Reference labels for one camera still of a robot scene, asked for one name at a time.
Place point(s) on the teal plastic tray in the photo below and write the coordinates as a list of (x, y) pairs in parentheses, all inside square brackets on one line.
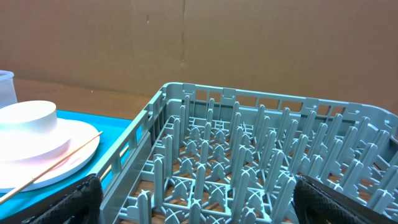
[(111, 127)]

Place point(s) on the wooden chopstick on tray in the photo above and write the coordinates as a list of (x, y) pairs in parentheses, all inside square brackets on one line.
[(116, 165)]

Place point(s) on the wooden chopstick on plate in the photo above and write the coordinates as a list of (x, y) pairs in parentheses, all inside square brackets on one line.
[(18, 189)]

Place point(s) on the grey dish rack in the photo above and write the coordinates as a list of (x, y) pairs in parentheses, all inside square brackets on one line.
[(207, 154)]

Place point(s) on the white cup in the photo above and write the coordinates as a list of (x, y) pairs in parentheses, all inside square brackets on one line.
[(33, 117)]

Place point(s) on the large white plate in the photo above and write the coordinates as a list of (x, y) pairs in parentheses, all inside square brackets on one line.
[(27, 149)]

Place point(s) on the clear plastic bin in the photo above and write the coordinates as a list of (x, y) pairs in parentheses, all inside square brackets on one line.
[(7, 90)]

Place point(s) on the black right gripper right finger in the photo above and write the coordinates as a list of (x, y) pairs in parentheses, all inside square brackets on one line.
[(315, 202)]

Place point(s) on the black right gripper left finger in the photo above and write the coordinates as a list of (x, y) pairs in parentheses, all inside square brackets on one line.
[(81, 206)]

